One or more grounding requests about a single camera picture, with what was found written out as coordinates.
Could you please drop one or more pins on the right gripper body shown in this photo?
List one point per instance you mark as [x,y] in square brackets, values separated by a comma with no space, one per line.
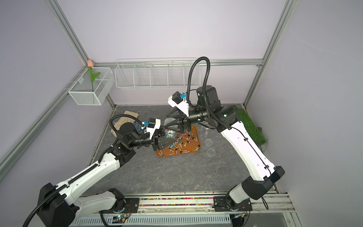
[186,123]

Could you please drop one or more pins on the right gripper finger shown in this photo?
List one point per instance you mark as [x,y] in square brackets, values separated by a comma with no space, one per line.
[174,113]
[175,125]

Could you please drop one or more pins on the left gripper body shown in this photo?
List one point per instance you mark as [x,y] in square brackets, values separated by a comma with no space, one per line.
[154,142]

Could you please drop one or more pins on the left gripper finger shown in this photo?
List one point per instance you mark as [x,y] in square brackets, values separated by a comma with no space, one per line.
[162,145]
[167,140]

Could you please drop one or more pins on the clear jar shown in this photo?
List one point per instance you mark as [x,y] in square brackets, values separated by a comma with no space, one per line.
[171,134]
[211,152]

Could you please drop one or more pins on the clear plastic jar lid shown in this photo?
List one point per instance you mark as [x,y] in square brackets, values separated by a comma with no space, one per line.
[208,142]

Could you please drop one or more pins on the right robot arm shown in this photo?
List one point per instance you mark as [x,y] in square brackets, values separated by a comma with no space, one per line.
[263,173]

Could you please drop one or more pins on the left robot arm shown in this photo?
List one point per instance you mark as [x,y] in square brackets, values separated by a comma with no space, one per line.
[59,205]

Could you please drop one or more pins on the orange wooden tray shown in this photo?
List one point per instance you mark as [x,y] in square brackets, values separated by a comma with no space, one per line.
[187,142]

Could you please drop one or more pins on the blue garden hand rake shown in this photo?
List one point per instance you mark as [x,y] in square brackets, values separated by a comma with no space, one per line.
[138,127]

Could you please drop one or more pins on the green artificial grass mat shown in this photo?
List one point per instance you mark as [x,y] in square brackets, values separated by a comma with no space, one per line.
[253,130]

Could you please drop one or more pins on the artificial pink tulip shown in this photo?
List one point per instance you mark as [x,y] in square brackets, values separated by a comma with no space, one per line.
[93,75]

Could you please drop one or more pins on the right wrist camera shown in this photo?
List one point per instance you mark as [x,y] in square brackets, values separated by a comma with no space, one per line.
[179,101]

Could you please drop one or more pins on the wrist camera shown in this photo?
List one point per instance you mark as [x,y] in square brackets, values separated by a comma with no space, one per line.
[179,101]
[149,127]

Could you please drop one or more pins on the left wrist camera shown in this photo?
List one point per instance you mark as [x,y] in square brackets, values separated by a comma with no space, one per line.
[149,127]

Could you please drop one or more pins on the white wire wall basket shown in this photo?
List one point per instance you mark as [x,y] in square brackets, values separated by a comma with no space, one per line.
[152,72]

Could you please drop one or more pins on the white mesh wall box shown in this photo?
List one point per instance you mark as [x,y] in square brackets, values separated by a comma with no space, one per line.
[81,90]

